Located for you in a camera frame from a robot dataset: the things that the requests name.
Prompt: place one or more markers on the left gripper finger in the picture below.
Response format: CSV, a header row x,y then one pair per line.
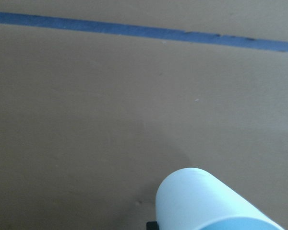
x,y
152,225

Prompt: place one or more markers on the light blue cup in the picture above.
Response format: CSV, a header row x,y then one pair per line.
x,y
193,199

